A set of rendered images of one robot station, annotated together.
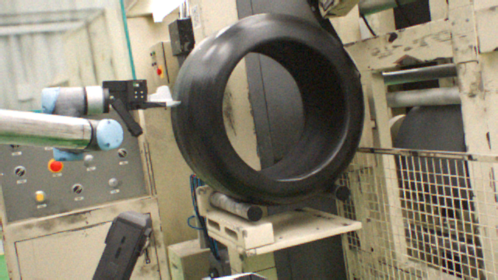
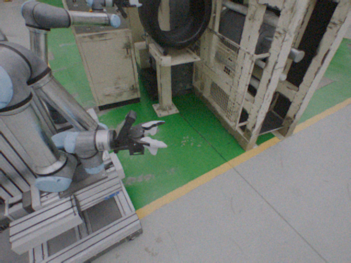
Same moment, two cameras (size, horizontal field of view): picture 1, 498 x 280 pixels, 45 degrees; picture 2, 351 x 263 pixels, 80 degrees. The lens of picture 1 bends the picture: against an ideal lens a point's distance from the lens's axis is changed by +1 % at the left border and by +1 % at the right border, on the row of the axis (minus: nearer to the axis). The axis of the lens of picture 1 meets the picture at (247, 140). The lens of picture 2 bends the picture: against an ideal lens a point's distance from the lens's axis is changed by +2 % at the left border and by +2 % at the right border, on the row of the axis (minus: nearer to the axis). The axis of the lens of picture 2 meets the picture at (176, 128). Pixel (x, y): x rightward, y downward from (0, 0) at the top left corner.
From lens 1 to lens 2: 0.34 m
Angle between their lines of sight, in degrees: 38
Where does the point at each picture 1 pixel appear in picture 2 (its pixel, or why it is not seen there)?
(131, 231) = (131, 119)
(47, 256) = (92, 48)
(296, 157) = (183, 27)
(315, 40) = not seen: outside the picture
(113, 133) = (116, 21)
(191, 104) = (146, 8)
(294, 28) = not seen: outside the picture
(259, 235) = (166, 60)
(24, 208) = (81, 28)
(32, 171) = not seen: hidden behind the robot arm
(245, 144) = (165, 18)
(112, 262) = (126, 125)
